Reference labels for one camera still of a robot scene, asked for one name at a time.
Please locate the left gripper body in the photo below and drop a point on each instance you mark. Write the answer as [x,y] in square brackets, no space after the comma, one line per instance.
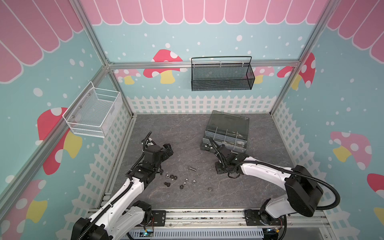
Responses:
[157,164]

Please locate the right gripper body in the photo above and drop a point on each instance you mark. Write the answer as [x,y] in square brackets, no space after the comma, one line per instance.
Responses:
[220,153]

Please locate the grey compartment organizer box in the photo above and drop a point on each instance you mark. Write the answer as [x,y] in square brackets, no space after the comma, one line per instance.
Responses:
[226,129]

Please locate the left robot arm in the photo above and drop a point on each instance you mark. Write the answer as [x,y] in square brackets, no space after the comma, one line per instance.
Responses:
[123,212]

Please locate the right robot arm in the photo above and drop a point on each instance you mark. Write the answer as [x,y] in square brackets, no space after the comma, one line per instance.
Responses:
[304,194]

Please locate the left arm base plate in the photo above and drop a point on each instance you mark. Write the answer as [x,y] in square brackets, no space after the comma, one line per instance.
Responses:
[156,218]

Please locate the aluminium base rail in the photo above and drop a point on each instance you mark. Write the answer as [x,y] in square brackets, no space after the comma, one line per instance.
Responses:
[231,218]

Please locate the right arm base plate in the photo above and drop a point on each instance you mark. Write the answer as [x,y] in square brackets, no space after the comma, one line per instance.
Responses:
[255,218]

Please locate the white slotted cable duct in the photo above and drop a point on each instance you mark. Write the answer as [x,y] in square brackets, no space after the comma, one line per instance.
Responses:
[198,234]

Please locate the white mesh wall basket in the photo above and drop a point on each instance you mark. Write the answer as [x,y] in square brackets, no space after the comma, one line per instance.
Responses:
[93,112]

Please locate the black mesh wall basket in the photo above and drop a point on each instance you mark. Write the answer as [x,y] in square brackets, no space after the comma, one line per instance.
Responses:
[227,73]

